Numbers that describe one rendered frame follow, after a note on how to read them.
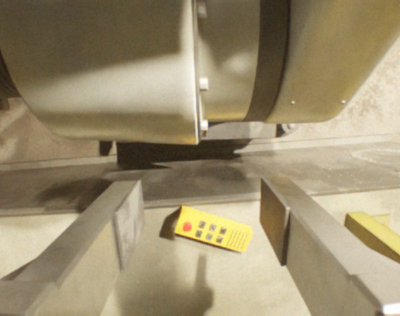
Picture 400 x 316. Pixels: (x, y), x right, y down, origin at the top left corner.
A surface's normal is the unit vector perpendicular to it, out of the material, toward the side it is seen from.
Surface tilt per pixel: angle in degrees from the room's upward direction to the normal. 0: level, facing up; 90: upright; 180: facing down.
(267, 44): 12
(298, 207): 90
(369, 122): 0
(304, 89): 48
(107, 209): 90
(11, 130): 0
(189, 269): 0
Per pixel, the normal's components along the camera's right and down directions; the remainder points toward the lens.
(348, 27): 0.02, 0.88
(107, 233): 1.00, -0.03
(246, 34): 0.00, 0.43
